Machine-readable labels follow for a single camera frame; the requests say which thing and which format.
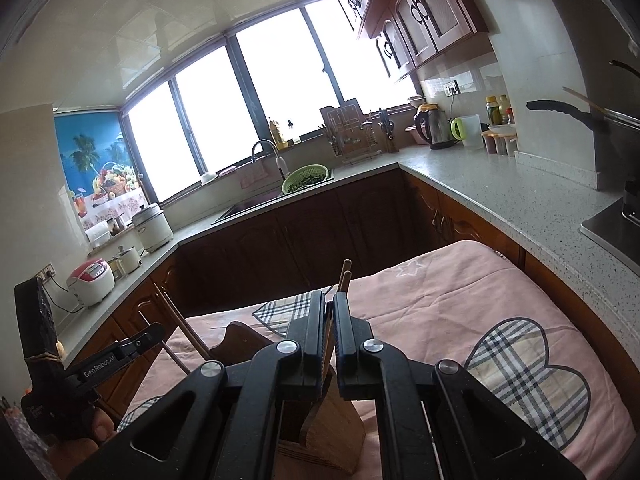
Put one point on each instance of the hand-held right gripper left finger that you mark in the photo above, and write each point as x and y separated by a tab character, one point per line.
305	350

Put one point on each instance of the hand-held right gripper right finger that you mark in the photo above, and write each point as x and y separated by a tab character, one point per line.
352	355

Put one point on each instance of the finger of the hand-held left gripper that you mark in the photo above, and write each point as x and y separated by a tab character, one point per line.
142	341
37	320

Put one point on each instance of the metal chopstick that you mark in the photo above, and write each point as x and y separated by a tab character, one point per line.
170	352

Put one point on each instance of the wooden chopstick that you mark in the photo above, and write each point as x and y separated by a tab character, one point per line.
185	330
340	282
347	275

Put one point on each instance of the wooden utensil holder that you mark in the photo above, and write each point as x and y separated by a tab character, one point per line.
327	432

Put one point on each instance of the person's left hand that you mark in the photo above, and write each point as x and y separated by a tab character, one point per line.
100	425

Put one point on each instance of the yellow apple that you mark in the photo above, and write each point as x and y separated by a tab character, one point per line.
60	347

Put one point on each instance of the floral patterned cloth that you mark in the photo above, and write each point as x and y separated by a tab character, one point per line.
22	442

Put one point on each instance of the white and pink rice cooker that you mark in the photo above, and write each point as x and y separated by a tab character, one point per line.
91	282

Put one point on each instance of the small white electric pot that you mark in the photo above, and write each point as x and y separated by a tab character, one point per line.
127	258

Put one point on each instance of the paper towel roll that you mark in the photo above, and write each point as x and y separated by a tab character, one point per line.
100	234

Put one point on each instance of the pink plaid-heart tablecloth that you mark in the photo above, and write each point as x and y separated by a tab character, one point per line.
450	300

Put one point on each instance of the large white rice cooker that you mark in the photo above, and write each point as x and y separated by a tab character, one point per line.
152	227

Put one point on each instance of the kitchen sink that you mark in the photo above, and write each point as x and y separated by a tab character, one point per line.
250	206

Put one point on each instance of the tropical fruit window poster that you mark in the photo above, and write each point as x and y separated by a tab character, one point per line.
97	175

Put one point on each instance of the green colander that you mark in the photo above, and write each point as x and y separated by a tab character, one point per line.
306	180

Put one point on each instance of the white bowl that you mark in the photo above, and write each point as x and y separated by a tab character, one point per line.
207	177

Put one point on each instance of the pink dish cloth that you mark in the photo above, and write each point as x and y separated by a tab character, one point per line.
252	177

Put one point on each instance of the chrome sink faucet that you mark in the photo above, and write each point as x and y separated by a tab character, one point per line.
267	152

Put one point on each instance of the grey speckled countertop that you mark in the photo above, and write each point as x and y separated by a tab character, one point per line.
500	195

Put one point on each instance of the yellow bottle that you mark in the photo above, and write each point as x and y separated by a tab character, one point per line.
274	133

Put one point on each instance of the knife block with scissors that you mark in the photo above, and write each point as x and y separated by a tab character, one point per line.
386	131

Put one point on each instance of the steel electric kettle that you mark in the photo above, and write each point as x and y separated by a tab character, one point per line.
434	127

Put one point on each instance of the seasoning jar set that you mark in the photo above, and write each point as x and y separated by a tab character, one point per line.
497	142

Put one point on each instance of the kitchen window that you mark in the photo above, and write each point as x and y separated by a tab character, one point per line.
280	75

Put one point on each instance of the condiment bottles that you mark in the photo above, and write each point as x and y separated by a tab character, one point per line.
500	110

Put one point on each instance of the gas stove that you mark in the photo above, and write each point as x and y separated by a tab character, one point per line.
612	230

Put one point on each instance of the black wok with lid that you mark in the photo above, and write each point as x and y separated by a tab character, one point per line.
565	110

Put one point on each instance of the wooden spatula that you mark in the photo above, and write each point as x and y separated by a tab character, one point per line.
585	101

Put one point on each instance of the wall power strip socket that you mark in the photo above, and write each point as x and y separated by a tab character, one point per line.
46	272

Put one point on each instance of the white wall socket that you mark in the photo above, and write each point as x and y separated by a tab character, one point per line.
452	88

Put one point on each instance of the wooden wall cabinets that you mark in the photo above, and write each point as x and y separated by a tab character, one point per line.
415	10

